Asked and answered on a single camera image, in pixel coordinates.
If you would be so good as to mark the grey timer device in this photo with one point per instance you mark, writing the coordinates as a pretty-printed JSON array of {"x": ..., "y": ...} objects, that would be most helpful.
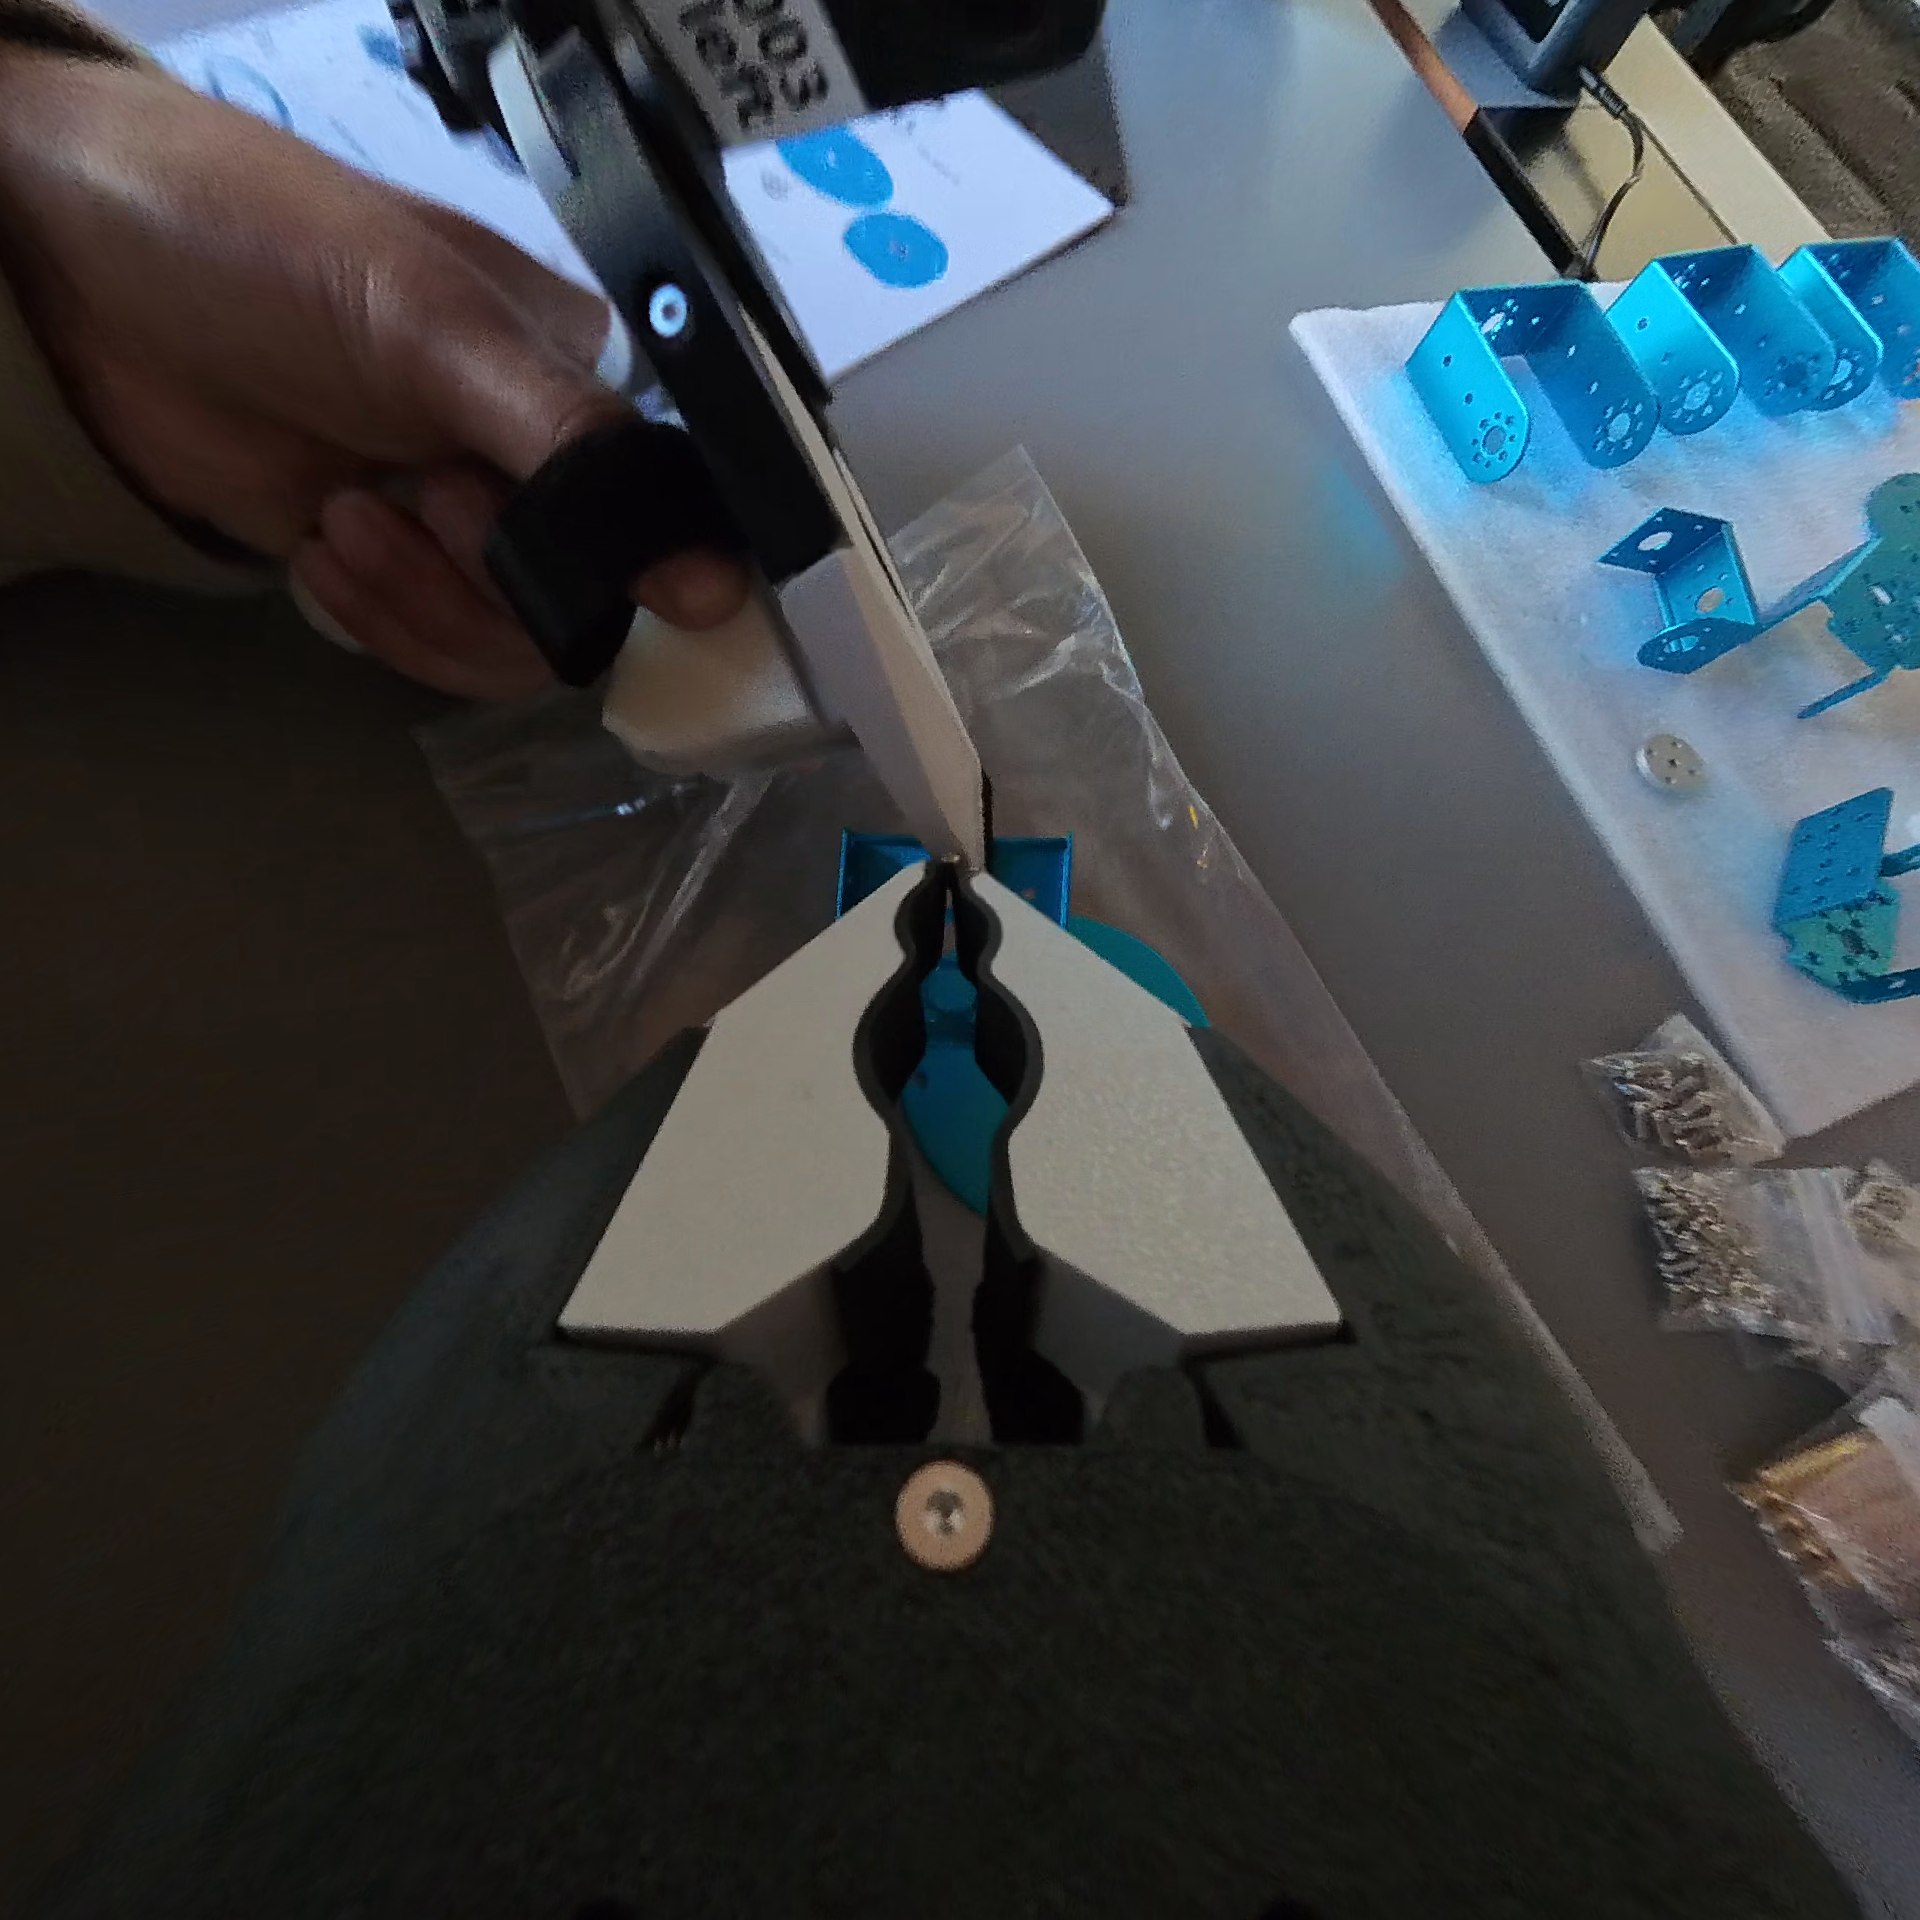
[{"x": 1545, "y": 31}]

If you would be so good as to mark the white paper sheet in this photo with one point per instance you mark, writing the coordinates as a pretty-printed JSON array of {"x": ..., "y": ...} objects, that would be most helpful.
[{"x": 989, "y": 211}]

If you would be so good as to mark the clear plastic bag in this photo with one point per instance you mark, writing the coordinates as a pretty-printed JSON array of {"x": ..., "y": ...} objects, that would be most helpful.
[{"x": 1049, "y": 630}]

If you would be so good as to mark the white foam tray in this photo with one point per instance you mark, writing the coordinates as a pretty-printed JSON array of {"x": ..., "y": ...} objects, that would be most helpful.
[{"x": 1500, "y": 494}]

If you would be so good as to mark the blue perforated bracket assembly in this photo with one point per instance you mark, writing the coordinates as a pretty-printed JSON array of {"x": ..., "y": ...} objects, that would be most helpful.
[{"x": 1837, "y": 886}]

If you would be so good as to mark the blue round metal plate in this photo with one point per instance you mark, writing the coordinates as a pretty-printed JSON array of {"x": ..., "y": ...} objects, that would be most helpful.
[{"x": 1140, "y": 968}]

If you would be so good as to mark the black metal plate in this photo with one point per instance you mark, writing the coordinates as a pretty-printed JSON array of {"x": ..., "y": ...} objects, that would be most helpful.
[{"x": 1072, "y": 120}]

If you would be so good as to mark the blue plate with standoff legs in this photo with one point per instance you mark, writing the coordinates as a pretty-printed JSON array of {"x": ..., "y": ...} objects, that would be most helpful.
[{"x": 1874, "y": 585}]

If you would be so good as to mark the blue rounded metal bracket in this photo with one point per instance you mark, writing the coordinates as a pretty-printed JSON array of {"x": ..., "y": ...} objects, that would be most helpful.
[
  {"x": 1723, "y": 324},
  {"x": 1545, "y": 360},
  {"x": 1874, "y": 300}
]

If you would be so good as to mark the blue U-shaped metal bracket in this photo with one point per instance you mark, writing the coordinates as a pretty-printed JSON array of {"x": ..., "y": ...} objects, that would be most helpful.
[{"x": 1035, "y": 869}]

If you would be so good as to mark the small silver round disc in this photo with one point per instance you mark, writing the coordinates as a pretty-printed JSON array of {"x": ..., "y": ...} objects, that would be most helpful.
[{"x": 1669, "y": 761}]

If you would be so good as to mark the pile of clear screw bags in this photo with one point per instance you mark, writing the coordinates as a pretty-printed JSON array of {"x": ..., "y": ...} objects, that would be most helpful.
[{"x": 1769, "y": 1245}]

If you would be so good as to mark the person's left hand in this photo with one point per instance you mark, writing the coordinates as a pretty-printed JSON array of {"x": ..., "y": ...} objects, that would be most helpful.
[{"x": 300, "y": 329}]

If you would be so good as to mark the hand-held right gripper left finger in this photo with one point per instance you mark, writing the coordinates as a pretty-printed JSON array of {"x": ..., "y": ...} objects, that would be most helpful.
[{"x": 720, "y": 1201}]

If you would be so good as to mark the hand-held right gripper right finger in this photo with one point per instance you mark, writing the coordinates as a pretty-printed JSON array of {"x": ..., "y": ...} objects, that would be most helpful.
[{"x": 1185, "y": 1201}]

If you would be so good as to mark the grey desk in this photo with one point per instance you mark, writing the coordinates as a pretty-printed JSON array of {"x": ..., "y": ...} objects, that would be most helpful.
[{"x": 1276, "y": 599}]

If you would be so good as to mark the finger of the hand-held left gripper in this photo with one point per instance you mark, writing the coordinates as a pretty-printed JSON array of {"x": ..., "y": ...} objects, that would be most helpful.
[{"x": 901, "y": 661}]

